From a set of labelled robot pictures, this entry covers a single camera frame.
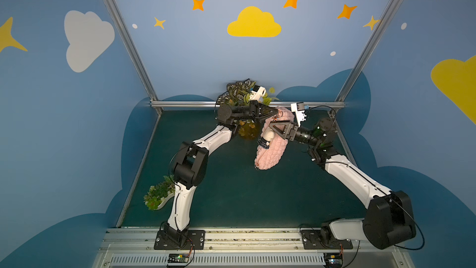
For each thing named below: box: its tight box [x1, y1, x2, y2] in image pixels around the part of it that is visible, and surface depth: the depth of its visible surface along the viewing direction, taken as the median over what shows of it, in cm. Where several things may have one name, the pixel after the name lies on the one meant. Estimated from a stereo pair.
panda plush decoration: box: [257, 126, 275, 149], surface depth 73 cm
